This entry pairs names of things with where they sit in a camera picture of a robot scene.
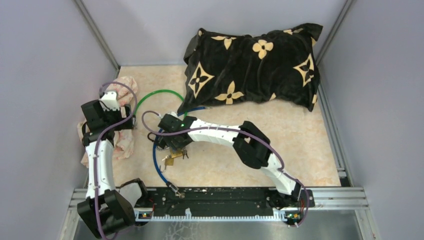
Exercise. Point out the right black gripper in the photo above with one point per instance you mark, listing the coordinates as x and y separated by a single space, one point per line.
172 144

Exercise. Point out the large brass padlock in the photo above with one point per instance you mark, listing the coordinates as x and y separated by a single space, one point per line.
176 153

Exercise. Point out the black Kaijing padlock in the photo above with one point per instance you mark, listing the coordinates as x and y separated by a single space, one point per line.
157 140

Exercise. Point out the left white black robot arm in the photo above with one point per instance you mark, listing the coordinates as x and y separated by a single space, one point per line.
107 209

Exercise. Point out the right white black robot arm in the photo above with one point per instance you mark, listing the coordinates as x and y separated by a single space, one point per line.
251 145

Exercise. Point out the small brass padlock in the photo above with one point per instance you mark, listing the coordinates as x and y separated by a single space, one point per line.
167 161

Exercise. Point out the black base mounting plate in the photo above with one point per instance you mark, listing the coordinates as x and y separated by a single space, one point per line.
228 203

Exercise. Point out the pink floral white cloth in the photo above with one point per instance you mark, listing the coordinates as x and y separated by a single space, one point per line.
123 141

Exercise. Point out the black pillow with beige flowers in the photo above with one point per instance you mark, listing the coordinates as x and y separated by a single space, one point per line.
223 69

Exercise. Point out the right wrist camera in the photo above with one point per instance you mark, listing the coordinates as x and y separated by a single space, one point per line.
171 123

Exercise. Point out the green cable lock loop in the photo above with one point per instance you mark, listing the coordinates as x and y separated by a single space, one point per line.
156 92

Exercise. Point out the blue cable lock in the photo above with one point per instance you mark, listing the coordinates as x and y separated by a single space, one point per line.
155 148

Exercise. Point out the aluminium frame rail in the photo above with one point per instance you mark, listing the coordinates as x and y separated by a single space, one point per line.
325 198

